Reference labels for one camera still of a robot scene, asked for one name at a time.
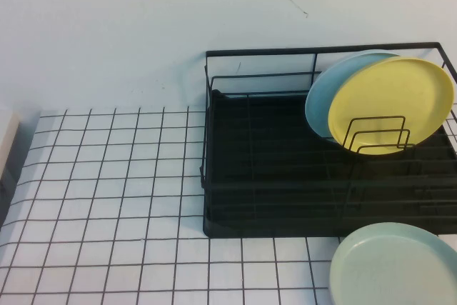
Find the black plastic drip tray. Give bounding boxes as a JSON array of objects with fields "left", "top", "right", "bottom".
[{"left": 202, "top": 89, "right": 457, "bottom": 239}]

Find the light blue plate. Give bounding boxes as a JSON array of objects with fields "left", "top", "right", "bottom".
[{"left": 304, "top": 49, "right": 403, "bottom": 140}]

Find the white black-grid table mat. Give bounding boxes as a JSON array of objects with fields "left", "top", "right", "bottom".
[{"left": 0, "top": 106, "right": 457, "bottom": 305}]

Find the yellow plate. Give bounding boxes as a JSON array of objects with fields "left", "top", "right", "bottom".
[{"left": 327, "top": 56, "right": 456, "bottom": 157}]

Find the black wire dish rack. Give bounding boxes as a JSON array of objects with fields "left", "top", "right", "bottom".
[{"left": 198, "top": 41, "right": 457, "bottom": 238}]

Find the pale green plate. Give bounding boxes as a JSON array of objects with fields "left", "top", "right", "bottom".
[{"left": 328, "top": 221, "right": 457, "bottom": 305}]

